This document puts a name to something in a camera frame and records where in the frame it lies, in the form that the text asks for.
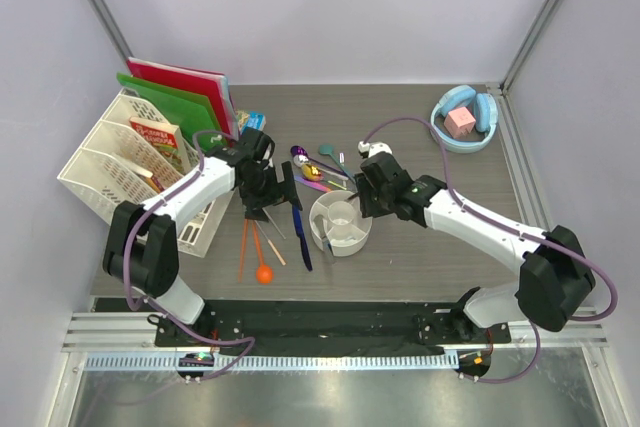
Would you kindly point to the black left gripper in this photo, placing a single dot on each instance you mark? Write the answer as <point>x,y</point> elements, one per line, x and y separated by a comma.
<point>280,193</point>

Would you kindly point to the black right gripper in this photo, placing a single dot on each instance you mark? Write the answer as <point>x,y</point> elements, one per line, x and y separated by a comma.
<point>368,208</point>

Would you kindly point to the white round divided container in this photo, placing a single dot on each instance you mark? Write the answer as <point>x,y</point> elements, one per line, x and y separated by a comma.
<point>333,219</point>

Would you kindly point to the orange chopstick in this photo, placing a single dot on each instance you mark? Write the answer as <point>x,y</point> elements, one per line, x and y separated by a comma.
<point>243,250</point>

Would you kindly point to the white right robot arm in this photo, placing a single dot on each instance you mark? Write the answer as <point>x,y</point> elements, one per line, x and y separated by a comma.
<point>551,282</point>

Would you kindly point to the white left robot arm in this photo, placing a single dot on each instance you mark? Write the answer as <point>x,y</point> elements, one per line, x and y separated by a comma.
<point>142,244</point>

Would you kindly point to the blue metallic knife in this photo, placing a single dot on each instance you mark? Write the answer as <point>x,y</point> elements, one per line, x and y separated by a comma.
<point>299,230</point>

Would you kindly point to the gold spoon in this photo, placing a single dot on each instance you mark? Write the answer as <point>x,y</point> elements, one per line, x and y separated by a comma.
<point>312,173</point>

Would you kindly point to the teal spoon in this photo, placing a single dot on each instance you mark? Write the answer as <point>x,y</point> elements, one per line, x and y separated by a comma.
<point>329,150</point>

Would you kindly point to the blue card box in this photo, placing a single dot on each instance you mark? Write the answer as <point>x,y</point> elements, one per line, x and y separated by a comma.
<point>250,119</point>

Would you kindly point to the green folder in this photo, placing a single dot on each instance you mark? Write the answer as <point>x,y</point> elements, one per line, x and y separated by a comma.
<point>192,112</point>

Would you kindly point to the pink cube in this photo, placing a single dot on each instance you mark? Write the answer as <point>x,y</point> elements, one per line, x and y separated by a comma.
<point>459,122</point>

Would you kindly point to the red folder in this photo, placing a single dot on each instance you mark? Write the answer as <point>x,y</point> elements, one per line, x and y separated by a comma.
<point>212,85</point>

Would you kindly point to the white plastic file organizer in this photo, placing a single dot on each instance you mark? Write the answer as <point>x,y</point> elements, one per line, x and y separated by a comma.
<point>95,172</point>

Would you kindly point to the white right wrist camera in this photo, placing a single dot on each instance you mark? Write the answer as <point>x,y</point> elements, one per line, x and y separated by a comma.
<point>370,149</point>

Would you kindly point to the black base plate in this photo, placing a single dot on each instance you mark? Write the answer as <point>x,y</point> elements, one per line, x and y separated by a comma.
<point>345,329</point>

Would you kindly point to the white slotted cable duct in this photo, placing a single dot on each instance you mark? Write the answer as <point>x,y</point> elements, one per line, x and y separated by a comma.
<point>196,361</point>

